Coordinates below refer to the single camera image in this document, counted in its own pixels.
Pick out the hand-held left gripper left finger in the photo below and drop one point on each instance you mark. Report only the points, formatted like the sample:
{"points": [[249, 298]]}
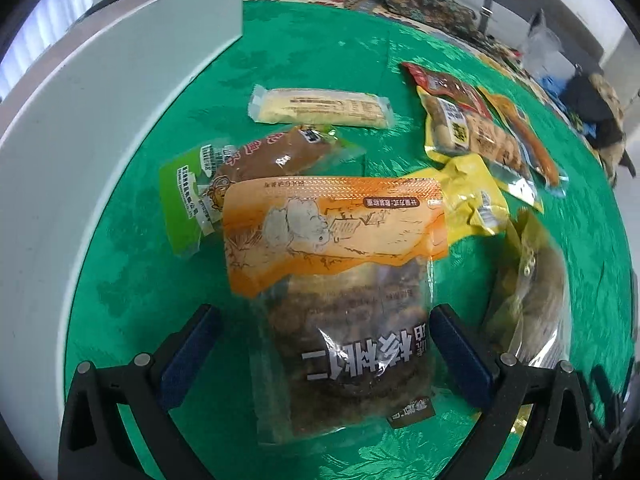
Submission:
{"points": [[190, 355]]}

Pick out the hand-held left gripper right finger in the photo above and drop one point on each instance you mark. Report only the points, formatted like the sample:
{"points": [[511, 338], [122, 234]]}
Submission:
{"points": [[460, 360]]}

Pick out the orange-topped walnut snack packet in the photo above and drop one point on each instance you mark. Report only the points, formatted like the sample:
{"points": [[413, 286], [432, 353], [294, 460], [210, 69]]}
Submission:
{"points": [[325, 240]]}

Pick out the white box wall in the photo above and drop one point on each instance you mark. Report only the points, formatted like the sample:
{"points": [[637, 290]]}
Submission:
{"points": [[100, 110]]}

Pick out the clear bag of brown snacks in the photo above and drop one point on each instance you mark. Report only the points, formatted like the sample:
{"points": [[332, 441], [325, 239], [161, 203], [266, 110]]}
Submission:
{"points": [[540, 280]]}

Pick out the plain yellow snack packet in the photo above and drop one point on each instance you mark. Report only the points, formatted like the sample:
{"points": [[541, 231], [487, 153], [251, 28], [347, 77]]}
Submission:
{"points": [[470, 185]]}

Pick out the brown snack packet green end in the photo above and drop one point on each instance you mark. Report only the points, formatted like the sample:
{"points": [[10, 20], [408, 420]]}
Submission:
{"points": [[265, 155]]}

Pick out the orange sausage packet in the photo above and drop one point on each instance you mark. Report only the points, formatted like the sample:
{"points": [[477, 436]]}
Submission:
{"points": [[525, 135]]}

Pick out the yellow-rimmed clear snack packet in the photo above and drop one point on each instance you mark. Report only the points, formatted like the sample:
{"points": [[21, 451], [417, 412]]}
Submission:
{"points": [[450, 125]]}

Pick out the pale yellow cake bar packet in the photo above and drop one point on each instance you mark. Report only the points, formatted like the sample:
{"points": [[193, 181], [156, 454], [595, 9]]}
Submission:
{"points": [[320, 107]]}

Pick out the red snack packet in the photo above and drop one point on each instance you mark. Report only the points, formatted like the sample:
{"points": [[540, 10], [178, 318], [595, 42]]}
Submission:
{"points": [[435, 80]]}

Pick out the blue cloth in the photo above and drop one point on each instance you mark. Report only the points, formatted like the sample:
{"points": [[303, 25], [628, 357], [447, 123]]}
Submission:
{"points": [[552, 85]]}

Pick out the dark clothes pile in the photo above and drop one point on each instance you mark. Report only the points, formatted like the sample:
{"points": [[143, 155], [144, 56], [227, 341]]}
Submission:
{"points": [[612, 110]]}

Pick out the black garment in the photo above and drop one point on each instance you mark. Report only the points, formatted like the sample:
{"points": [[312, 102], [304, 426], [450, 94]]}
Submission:
{"points": [[592, 95]]}

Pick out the clear plastic bag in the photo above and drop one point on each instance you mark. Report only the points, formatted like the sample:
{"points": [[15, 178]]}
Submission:
{"points": [[542, 45]]}

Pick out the green patterned cloth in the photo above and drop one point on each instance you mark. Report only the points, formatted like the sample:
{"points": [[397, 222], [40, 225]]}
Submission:
{"points": [[350, 50]]}

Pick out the white window curtain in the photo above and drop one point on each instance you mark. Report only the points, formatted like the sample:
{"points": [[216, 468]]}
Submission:
{"points": [[35, 35]]}

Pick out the dark floral cloth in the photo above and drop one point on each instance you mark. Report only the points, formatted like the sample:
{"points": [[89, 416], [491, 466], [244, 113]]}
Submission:
{"points": [[425, 0]]}

